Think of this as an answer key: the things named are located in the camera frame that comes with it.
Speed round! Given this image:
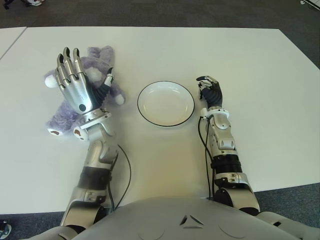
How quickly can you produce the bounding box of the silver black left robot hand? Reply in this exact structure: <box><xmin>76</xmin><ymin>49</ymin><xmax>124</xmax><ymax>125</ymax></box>
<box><xmin>56</xmin><ymin>46</ymin><xmax>116</xmax><ymax>116</ymax></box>

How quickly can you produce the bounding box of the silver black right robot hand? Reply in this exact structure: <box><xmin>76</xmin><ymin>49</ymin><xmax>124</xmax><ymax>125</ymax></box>
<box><xmin>196</xmin><ymin>75</ymin><xmax>224</xmax><ymax>110</ymax></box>

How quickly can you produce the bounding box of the purple plush bunny doll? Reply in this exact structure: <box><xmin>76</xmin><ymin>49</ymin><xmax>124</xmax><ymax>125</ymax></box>
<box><xmin>44</xmin><ymin>45</ymin><xmax>126</xmax><ymax>142</ymax></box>

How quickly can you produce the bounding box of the white plate with black rim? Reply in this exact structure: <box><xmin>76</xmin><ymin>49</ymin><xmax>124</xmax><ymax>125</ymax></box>
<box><xmin>136</xmin><ymin>80</ymin><xmax>196</xmax><ymax>127</ymax></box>

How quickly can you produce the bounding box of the white neighbouring table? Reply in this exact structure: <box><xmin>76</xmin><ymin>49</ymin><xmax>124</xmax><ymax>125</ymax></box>
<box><xmin>0</xmin><ymin>26</ymin><xmax>27</xmax><ymax>61</ymax></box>

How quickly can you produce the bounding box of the grey robot torso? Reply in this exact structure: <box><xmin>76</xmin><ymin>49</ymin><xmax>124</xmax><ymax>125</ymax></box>
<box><xmin>47</xmin><ymin>196</ymin><xmax>320</xmax><ymax>240</ymax></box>

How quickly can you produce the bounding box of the grey caster base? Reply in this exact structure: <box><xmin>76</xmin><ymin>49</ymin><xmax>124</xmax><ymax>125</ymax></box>
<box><xmin>0</xmin><ymin>219</ymin><xmax>12</xmax><ymax>237</ymax></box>

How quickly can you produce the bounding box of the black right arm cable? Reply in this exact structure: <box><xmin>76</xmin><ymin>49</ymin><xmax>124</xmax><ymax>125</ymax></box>
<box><xmin>197</xmin><ymin>117</ymin><xmax>216</xmax><ymax>201</ymax></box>

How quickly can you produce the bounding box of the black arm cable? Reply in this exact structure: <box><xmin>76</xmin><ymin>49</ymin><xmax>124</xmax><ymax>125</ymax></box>
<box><xmin>108</xmin><ymin>144</ymin><xmax>132</xmax><ymax>213</ymax></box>
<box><xmin>197</xmin><ymin>117</ymin><xmax>216</xmax><ymax>201</ymax></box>

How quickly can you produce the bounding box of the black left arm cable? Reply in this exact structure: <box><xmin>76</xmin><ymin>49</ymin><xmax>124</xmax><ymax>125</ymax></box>
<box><xmin>108</xmin><ymin>144</ymin><xmax>132</xmax><ymax>213</ymax></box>

